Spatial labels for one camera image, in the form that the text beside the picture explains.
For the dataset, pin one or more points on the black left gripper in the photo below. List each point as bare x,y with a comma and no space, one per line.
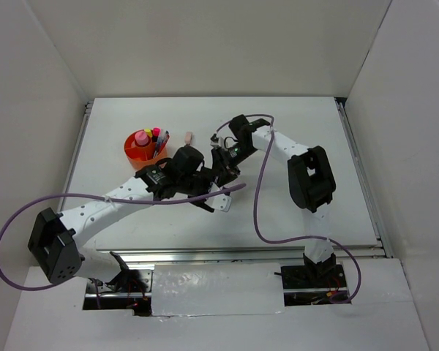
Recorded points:
208,175

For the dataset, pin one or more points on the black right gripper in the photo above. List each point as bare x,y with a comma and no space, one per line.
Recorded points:
222,163

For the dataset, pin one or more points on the pink eraser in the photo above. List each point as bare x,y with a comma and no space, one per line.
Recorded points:
188,139

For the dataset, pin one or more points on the red pen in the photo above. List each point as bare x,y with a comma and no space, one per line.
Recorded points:
159,143

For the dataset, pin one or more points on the blue patterned pen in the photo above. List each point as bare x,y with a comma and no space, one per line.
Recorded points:
165,139

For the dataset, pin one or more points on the pink highlighter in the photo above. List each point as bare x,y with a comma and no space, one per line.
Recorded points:
155,133

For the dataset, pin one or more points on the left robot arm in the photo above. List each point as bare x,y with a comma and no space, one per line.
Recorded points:
58,240

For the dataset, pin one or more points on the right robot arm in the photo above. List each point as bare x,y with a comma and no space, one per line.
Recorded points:
311,182

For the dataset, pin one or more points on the orange round organizer container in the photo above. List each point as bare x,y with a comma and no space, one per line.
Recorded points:
140,157

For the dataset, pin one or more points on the white foil cover sheet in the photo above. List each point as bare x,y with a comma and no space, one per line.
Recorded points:
216,290

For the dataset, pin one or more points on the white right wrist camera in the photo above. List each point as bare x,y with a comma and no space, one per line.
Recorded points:
216,141

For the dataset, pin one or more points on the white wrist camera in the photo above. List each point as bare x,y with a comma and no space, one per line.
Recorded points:
220,202
216,141

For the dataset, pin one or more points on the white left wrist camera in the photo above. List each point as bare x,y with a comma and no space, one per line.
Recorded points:
220,202

